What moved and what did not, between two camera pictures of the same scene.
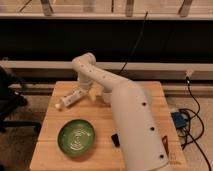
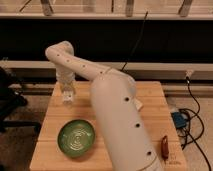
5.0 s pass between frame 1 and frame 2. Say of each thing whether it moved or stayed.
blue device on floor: stayed
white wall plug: stayed
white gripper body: moved
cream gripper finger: moved
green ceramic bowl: stayed
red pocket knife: stayed
